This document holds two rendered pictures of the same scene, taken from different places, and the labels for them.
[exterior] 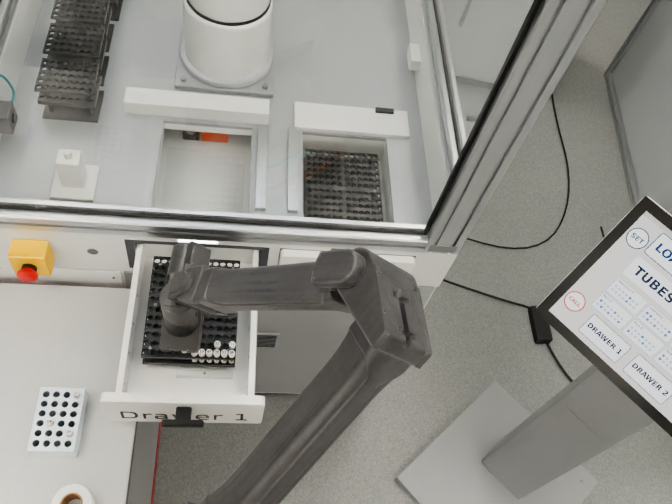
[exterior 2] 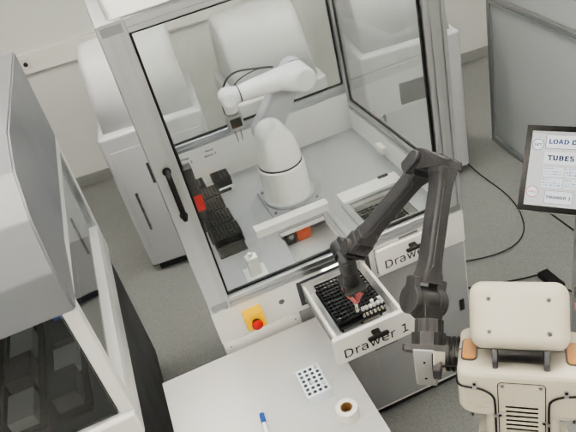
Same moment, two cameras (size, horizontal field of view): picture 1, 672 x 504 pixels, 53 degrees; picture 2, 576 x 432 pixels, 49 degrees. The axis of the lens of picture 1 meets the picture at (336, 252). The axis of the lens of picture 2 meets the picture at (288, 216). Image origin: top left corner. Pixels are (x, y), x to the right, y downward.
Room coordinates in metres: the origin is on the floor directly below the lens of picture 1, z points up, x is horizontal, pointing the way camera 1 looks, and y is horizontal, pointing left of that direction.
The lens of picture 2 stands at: (-1.08, 0.24, 2.40)
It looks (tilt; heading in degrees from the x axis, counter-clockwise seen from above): 34 degrees down; 4
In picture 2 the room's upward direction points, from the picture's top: 15 degrees counter-clockwise
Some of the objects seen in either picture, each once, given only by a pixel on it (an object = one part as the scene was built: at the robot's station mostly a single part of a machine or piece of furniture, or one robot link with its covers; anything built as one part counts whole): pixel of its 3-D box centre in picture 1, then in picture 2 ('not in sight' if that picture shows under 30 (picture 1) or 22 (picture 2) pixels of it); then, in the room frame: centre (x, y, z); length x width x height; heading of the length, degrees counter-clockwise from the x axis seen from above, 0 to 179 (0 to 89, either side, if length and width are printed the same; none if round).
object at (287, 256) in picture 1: (345, 269); (411, 249); (0.78, -0.03, 0.87); 0.29 x 0.02 x 0.11; 106
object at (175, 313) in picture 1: (179, 299); (346, 263); (0.48, 0.22, 1.12); 0.07 x 0.06 x 0.07; 10
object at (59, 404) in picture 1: (58, 421); (313, 383); (0.32, 0.42, 0.78); 0.12 x 0.08 x 0.04; 15
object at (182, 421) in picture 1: (183, 416); (376, 333); (0.36, 0.18, 0.91); 0.07 x 0.04 x 0.01; 106
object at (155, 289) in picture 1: (193, 313); (349, 300); (0.58, 0.24, 0.87); 0.22 x 0.18 x 0.06; 16
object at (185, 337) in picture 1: (181, 317); (351, 278); (0.48, 0.22, 1.06); 0.10 x 0.07 x 0.07; 14
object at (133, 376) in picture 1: (194, 310); (348, 300); (0.59, 0.24, 0.86); 0.40 x 0.26 x 0.06; 16
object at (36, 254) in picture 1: (31, 259); (254, 318); (0.59, 0.59, 0.88); 0.07 x 0.05 x 0.07; 106
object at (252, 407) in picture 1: (185, 408); (375, 334); (0.39, 0.19, 0.87); 0.29 x 0.02 x 0.11; 106
